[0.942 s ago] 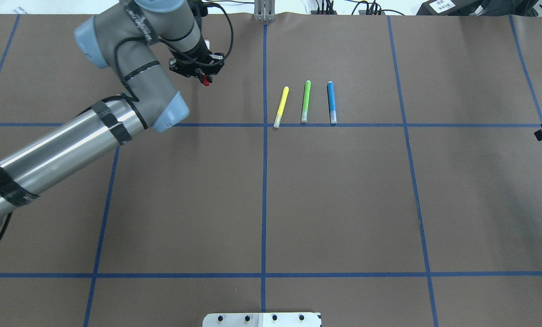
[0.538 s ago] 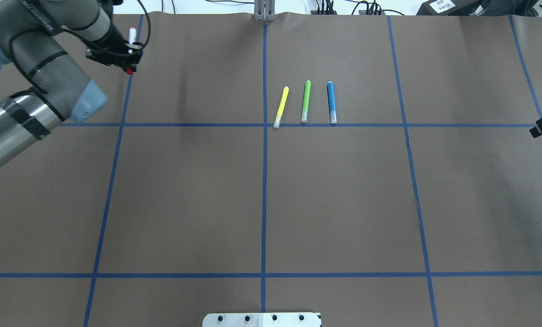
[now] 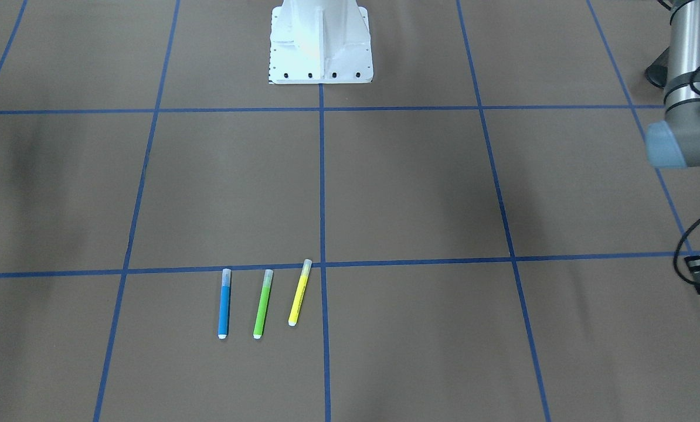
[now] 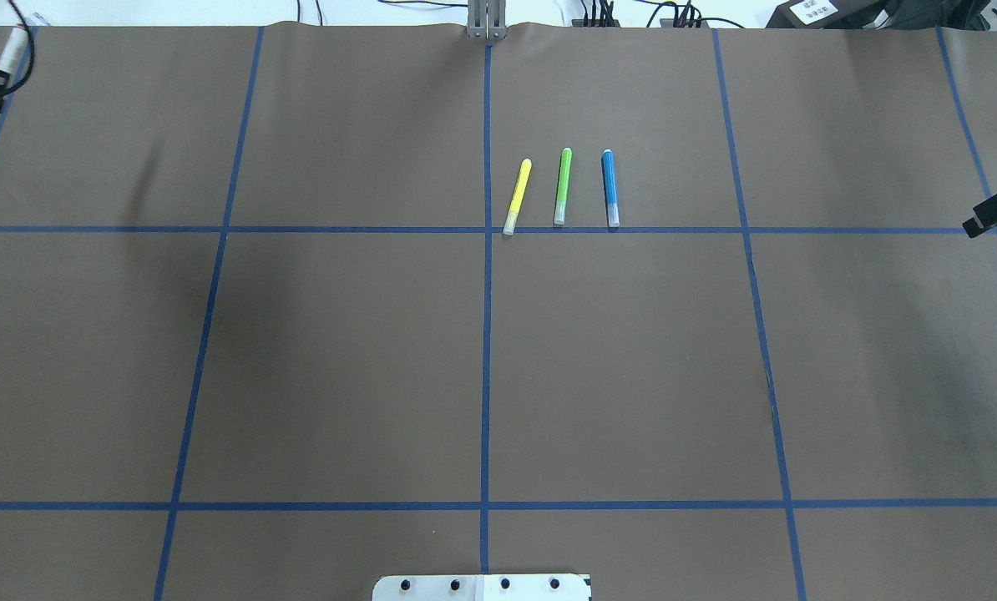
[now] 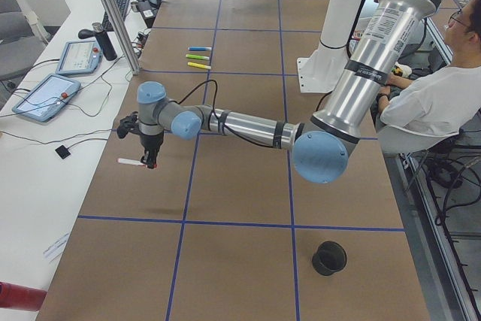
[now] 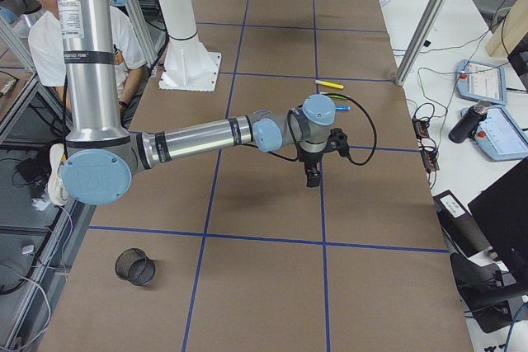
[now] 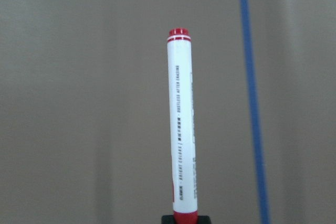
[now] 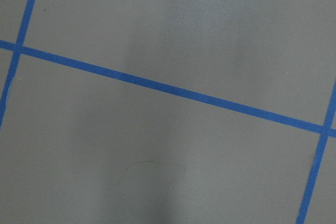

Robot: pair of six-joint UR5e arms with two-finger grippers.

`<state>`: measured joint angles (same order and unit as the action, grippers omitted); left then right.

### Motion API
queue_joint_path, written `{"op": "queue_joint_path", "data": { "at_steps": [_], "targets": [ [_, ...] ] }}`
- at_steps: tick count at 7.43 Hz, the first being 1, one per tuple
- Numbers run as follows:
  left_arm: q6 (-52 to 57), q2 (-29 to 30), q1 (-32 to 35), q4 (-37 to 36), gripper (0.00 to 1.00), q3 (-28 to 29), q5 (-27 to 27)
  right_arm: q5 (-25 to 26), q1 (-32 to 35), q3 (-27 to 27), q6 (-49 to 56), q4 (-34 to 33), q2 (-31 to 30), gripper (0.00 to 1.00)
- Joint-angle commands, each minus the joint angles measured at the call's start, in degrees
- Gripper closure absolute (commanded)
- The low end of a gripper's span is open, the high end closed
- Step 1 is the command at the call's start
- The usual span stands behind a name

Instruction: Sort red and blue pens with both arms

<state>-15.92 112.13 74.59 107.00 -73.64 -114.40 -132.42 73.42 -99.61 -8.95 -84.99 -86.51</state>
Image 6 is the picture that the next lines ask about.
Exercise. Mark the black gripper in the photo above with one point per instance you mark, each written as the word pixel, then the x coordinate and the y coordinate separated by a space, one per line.
pixel 309 158

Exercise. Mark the green marker pen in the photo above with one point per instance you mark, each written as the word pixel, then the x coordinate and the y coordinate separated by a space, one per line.
pixel 335 96

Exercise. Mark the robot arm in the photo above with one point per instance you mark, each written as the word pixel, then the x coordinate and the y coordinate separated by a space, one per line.
pixel 100 157

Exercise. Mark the black water bottle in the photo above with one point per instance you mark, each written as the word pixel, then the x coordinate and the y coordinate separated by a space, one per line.
pixel 469 121

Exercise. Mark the teach pendant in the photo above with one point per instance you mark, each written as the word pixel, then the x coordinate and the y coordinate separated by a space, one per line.
pixel 477 81
pixel 499 136

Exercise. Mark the teach pendant far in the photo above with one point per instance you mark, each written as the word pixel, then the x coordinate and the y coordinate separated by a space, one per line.
pixel 477 81

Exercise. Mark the yellow marker pen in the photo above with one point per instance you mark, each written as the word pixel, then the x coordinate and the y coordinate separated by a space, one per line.
pixel 332 85

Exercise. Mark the teach pendant near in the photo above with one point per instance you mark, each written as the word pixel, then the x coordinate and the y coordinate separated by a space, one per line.
pixel 499 136

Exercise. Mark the black mesh pen cup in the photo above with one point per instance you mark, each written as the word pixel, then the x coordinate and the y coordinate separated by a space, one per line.
pixel 135 266

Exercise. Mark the seated person white shirt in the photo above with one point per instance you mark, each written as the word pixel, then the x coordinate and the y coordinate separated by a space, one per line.
pixel 47 51

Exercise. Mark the aluminium frame post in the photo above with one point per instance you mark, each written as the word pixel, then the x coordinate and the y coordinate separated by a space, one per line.
pixel 424 26

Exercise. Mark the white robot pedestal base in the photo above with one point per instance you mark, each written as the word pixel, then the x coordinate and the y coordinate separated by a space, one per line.
pixel 188 65

